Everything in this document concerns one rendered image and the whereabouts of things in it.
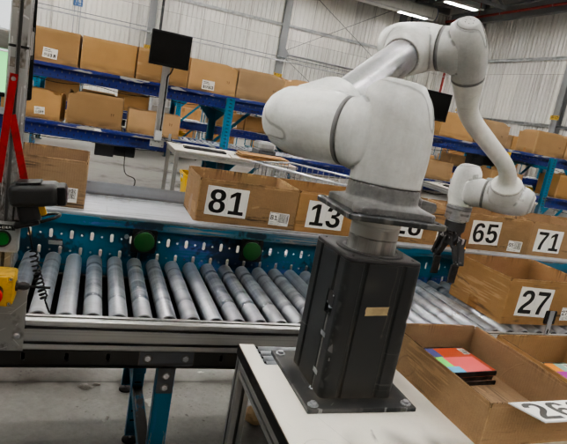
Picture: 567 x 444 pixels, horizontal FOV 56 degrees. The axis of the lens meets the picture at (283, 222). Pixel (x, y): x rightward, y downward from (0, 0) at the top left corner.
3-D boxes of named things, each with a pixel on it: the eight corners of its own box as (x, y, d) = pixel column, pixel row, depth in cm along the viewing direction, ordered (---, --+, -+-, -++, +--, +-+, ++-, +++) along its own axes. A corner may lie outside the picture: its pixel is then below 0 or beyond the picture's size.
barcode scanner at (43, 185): (68, 229, 120) (65, 182, 117) (9, 231, 116) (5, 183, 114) (69, 221, 126) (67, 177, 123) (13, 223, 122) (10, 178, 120)
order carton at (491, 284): (499, 323, 188) (511, 278, 185) (447, 292, 215) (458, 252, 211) (579, 326, 203) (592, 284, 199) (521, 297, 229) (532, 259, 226)
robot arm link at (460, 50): (492, 66, 163) (448, 62, 170) (497, 9, 150) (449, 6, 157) (479, 90, 156) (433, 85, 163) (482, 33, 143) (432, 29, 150)
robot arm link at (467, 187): (441, 203, 195) (478, 211, 188) (452, 160, 192) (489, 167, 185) (449, 201, 204) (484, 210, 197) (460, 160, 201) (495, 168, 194)
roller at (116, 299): (106, 332, 138) (110, 314, 137) (105, 266, 186) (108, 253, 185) (126, 335, 140) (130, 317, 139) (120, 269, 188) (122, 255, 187)
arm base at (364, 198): (453, 225, 111) (460, 200, 110) (356, 212, 105) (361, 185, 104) (412, 208, 128) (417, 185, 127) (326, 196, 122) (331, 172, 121)
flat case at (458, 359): (496, 376, 136) (497, 370, 136) (438, 379, 128) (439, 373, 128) (460, 351, 148) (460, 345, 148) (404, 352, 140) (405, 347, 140)
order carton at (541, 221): (525, 255, 251) (534, 221, 248) (483, 239, 278) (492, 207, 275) (587, 262, 264) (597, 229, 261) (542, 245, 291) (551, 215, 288)
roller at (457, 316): (488, 342, 180) (474, 345, 179) (407, 286, 228) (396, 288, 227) (488, 329, 179) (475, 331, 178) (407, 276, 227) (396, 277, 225)
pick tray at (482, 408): (478, 448, 108) (491, 403, 106) (382, 357, 143) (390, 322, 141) (579, 440, 119) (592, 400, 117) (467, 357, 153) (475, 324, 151)
